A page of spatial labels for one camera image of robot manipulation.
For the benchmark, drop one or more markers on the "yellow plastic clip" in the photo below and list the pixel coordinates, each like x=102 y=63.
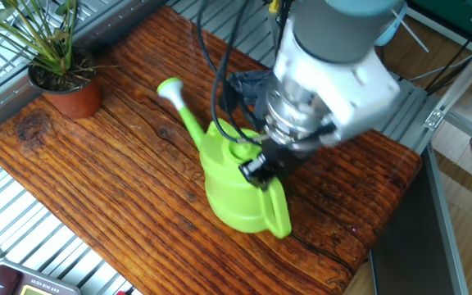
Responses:
x=274 y=5

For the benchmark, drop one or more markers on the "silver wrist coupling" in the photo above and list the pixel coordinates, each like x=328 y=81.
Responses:
x=297 y=119

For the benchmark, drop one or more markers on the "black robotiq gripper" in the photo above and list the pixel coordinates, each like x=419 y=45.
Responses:
x=289 y=162

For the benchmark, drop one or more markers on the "aluminium profile frame beam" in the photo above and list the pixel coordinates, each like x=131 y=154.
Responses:
x=461 y=86

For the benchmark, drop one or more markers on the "dark grey side panel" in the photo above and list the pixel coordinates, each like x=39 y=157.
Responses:
x=412 y=229

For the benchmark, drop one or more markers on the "potted plant in terracotta pot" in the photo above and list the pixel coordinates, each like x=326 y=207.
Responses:
x=68 y=94

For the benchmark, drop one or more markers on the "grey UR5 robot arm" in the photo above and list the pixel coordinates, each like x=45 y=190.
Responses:
x=342 y=28

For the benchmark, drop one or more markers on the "red tin box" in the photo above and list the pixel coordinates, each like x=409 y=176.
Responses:
x=23 y=282

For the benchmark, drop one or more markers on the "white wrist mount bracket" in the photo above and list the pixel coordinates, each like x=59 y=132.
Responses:
x=355 y=90

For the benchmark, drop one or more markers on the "dark grey crumpled towel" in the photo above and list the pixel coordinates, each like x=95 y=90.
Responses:
x=252 y=86

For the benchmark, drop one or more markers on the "green plastic watering can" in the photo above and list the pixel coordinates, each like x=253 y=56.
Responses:
x=236 y=196

